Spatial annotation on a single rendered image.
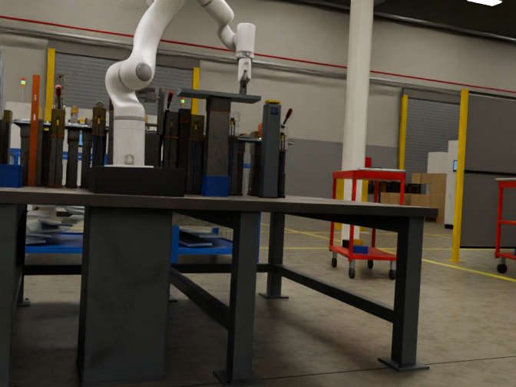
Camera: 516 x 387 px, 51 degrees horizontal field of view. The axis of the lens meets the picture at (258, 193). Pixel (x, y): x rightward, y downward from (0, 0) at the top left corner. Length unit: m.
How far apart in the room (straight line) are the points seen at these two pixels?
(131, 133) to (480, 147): 5.36
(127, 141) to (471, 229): 5.33
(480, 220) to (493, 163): 0.71
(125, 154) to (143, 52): 0.40
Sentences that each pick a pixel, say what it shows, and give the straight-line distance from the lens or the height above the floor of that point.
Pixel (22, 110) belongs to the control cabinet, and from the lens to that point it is 10.59.
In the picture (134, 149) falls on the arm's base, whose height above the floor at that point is 0.87.
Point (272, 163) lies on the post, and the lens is 2.56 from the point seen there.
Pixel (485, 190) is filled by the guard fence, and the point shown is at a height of 0.84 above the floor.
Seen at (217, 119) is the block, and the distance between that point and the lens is 2.50.
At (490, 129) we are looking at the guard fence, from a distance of 7.09.
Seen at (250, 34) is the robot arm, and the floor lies 1.45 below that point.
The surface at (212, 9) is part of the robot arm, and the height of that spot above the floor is 1.52.
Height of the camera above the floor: 0.76
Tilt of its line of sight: 1 degrees down
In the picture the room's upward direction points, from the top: 3 degrees clockwise
